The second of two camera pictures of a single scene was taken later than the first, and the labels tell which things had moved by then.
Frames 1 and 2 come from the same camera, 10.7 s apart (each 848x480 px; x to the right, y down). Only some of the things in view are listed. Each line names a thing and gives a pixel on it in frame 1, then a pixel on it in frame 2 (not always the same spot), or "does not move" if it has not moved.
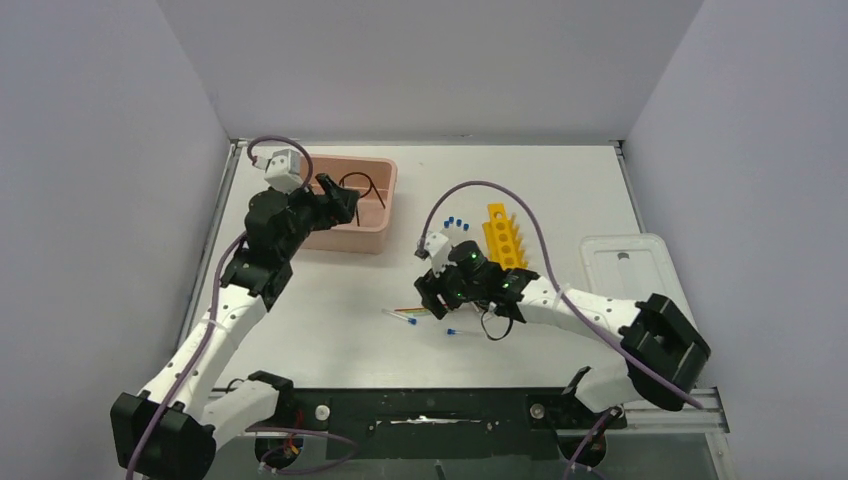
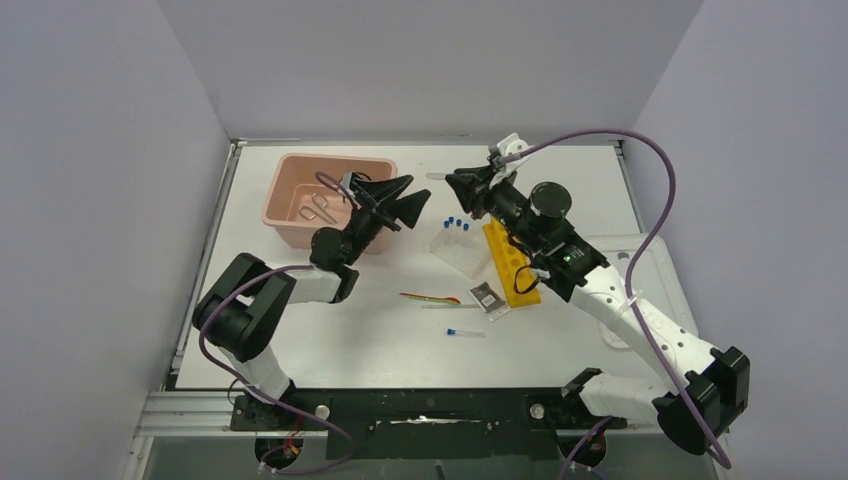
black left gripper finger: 338,204 to 382,191
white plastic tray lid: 632,267 does not move
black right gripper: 432,287 to 473,190
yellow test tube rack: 504,244 does not move
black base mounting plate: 445,423 does not move
